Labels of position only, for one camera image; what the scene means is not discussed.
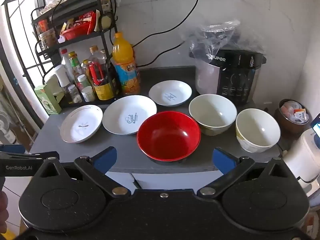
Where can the large white cap bottle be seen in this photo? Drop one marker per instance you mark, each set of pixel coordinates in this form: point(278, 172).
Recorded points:
point(62, 75)

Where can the black metal rack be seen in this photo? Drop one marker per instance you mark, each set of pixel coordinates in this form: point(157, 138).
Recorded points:
point(103, 33)

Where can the instant noodle cup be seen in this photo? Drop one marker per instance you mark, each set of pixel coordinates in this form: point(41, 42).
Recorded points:
point(47, 38)

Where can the person's left hand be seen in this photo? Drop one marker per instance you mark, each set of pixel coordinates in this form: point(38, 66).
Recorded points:
point(3, 211)

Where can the white plate thin rim line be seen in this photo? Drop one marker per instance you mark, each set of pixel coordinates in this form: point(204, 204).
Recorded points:
point(81, 125)

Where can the brown jar with packets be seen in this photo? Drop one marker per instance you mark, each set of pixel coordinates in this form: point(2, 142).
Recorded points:
point(292, 122)

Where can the phone with lit screen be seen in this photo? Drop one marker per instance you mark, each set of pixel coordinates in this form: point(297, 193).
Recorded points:
point(316, 126)

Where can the red bowl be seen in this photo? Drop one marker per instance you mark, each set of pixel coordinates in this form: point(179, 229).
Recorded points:
point(168, 135)

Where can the orange juice bottle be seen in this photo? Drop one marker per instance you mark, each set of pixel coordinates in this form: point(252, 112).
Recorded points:
point(123, 60)

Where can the white fan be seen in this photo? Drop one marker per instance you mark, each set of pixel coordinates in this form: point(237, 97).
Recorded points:
point(6, 126)

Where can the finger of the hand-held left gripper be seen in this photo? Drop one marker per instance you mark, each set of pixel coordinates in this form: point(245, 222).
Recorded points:
point(12, 148)
point(22, 165)

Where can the yellow packet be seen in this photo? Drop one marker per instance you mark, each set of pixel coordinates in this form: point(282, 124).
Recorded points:
point(105, 20)

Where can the clear plastic bag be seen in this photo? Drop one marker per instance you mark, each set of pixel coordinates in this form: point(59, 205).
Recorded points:
point(215, 40)

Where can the wide white bowl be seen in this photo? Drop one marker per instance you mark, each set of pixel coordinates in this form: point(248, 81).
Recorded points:
point(212, 113)

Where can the white plastic appliance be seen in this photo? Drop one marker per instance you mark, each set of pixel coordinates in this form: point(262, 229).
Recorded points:
point(302, 155)

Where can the red plastic basket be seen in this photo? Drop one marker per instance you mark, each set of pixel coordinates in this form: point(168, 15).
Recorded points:
point(75, 31)

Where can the green carton box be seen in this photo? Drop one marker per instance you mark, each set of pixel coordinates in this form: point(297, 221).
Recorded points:
point(47, 100)

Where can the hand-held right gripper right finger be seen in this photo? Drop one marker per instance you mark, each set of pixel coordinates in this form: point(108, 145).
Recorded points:
point(222, 160)

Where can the small white jar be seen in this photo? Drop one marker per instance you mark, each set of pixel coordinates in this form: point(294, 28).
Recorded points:
point(88, 94)

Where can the small white plate crossed print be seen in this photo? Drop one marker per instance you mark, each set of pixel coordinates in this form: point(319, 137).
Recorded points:
point(170, 93)

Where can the white bottle red cap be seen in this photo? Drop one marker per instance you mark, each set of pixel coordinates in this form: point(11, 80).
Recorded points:
point(65, 60)

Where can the red spice jar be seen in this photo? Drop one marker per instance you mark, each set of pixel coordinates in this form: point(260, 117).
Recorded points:
point(83, 82)

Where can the dark sauce bottle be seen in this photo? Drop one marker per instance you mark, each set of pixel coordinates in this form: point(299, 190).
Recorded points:
point(96, 55)

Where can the tall cream bowl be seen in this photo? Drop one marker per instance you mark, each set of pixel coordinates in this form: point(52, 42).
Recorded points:
point(257, 130)

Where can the green label sauce bottle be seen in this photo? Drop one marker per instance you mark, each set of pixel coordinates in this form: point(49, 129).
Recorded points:
point(75, 65)

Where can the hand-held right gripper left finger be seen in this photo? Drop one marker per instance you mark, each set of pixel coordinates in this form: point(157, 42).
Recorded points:
point(105, 158)

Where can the clear glass spice jar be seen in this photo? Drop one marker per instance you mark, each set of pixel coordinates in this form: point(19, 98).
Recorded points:
point(74, 93)

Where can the white plate script print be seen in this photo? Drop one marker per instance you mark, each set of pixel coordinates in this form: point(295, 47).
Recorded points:
point(128, 116)

